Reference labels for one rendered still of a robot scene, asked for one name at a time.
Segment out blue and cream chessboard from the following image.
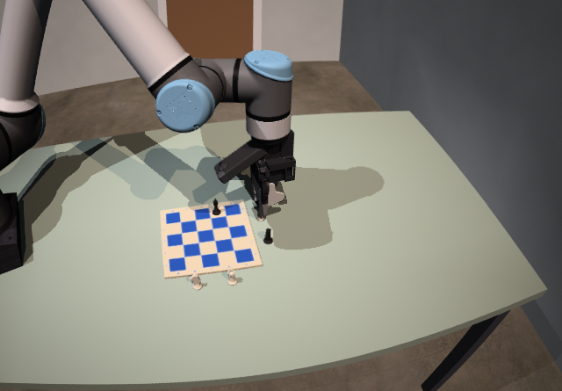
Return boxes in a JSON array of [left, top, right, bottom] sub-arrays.
[[161, 199, 262, 279]]

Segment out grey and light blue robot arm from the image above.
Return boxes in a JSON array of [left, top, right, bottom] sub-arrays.
[[0, 0, 293, 184]]

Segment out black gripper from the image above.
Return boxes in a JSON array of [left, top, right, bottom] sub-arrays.
[[250, 130, 296, 218]]

